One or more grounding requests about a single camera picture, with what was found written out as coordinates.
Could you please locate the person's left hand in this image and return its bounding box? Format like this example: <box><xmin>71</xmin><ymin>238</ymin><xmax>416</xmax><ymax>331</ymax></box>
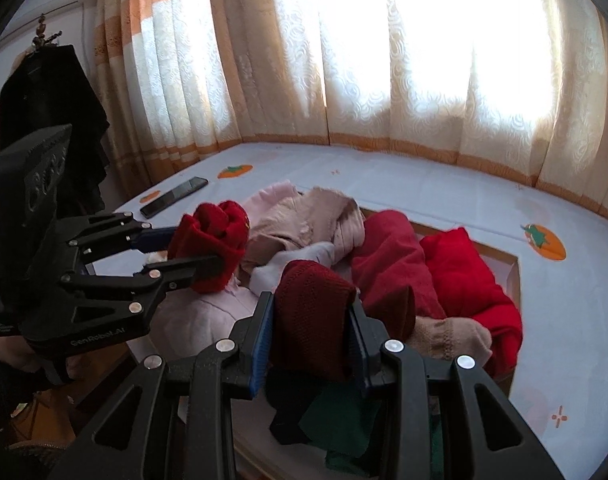
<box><xmin>0</xmin><ymin>332</ymin><xmax>87</xmax><ymax>386</ymax></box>

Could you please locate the shallow cardboard tray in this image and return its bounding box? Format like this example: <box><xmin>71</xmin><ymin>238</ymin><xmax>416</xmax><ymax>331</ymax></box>
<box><xmin>149</xmin><ymin>205</ymin><xmax>524</xmax><ymax>480</ymax></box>

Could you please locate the cream and orange curtain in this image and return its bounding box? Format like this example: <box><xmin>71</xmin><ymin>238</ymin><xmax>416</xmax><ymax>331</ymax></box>
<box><xmin>91</xmin><ymin>0</ymin><xmax>608</xmax><ymax>221</ymax></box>

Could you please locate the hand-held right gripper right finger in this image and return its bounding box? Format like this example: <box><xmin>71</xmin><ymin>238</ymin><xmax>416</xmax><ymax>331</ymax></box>
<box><xmin>346</xmin><ymin>297</ymin><xmax>567</xmax><ymax>480</ymax></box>

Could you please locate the pale dotted underwear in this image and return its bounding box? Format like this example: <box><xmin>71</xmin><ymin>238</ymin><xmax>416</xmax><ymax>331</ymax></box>
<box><xmin>406</xmin><ymin>317</ymin><xmax>494</xmax><ymax>376</ymax></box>

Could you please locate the white underwear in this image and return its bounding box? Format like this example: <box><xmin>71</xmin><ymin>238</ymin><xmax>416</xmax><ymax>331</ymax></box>
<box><xmin>254</xmin><ymin>241</ymin><xmax>337</xmax><ymax>293</ymax></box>

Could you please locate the white air conditioner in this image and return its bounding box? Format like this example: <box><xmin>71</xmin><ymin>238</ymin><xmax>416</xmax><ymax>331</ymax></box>
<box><xmin>0</xmin><ymin>0</ymin><xmax>90</xmax><ymax>48</ymax></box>

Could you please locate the red knit underwear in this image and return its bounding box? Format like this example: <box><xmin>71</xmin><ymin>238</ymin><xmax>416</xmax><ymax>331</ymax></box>
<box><xmin>168</xmin><ymin>200</ymin><xmax>250</xmax><ymax>295</ymax></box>

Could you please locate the dark red underwear grey band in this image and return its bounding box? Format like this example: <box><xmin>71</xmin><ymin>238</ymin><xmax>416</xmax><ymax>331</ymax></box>
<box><xmin>351</xmin><ymin>210</ymin><xmax>447</xmax><ymax>341</ymax></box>

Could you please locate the black smartphone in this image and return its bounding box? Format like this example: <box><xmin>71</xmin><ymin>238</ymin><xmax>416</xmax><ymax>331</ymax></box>
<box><xmin>140</xmin><ymin>176</ymin><xmax>210</xmax><ymax>219</ymax></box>

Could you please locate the coat rack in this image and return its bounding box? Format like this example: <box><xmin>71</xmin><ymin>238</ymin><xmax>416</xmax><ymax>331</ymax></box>
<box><xmin>31</xmin><ymin>12</ymin><xmax>65</xmax><ymax>53</ymax></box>

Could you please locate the green and navy underwear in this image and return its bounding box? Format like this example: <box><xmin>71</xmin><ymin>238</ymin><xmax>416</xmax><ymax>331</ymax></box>
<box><xmin>269</xmin><ymin>375</ymin><xmax>445</xmax><ymax>480</ymax></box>

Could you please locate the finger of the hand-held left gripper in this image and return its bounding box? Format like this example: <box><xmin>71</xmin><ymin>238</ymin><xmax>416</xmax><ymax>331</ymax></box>
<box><xmin>54</xmin><ymin>211</ymin><xmax>182</xmax><ymax>261</ymax></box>
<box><xmin>59</xmin><ymin>254</ymin><xmax>224</xmax><ymax>312</ymax></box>

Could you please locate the pale pink underwear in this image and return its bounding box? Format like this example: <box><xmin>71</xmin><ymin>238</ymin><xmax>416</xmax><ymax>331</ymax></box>
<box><xmin>151</xmin><ymin>280</ymin><xmax>257</xmax><ymax>361</ymax></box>

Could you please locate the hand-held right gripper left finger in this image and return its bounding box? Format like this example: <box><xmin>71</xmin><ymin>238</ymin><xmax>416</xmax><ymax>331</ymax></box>
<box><xmin>49</xmin><ymin>290</ymin><xmax>276</xmax><ymax>480</ymax></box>

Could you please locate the black jacket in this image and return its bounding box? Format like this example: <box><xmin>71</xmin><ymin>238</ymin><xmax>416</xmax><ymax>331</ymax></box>
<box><xmin>0</xmin><ymin>44</ymin><xmax>111</xmax><ymax>221</ymax></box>

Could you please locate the beige underwear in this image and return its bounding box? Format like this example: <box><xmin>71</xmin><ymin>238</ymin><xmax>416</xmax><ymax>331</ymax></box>
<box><xmin>244</xmin><ymin>186</ymin><xmax>367</xmax><ymax>266</ymax></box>

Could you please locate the bright red underwear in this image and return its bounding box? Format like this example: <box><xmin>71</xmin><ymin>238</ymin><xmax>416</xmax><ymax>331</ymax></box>
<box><xmin>419</xmin><ymin>227</ymin><xmax>524</xmax><ymax>378</ymax></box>

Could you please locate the maroon knit underwear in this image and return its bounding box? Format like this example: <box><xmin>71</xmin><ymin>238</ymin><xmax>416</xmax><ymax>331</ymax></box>
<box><xmin>271</xmin><ymin>260</ymin><xmax>365</xmax><ymax>383</ymax></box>

